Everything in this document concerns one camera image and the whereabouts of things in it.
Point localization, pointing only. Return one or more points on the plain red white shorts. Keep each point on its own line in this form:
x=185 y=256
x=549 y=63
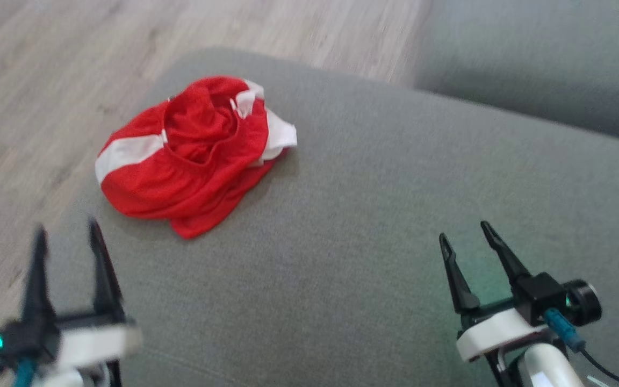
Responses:
x=180 y=177

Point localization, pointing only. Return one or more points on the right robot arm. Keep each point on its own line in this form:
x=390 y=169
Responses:
x=546 y=368

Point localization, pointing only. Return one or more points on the wide grey sofa seat cushion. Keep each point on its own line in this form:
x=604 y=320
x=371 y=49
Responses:
x=368 y=215

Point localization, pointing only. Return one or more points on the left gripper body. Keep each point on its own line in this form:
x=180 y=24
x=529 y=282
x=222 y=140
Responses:
x=94 y=341

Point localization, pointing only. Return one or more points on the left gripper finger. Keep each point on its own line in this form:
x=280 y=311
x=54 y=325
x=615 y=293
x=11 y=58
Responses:
x=106 y=295
x=38 y=290

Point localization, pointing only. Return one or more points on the grey sofa chaise cushion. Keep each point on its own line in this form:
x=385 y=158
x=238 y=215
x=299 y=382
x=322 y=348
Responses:
x=530 y=54

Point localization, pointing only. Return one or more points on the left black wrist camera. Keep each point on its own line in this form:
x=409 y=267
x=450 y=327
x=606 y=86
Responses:
x=14 y=344

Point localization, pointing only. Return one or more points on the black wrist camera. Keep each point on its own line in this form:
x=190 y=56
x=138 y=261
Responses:
x=543 y=295
x=14 y=344

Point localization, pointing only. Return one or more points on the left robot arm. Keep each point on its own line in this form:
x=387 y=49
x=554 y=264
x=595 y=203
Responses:
x=67 y=379

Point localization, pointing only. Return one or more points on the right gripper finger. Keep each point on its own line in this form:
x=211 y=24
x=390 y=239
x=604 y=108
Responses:
x=505 y=255
x=462 y=293

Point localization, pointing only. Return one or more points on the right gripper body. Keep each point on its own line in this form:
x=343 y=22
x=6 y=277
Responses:
x=492 y=333

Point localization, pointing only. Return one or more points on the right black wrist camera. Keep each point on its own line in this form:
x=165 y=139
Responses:
x=543 y=295

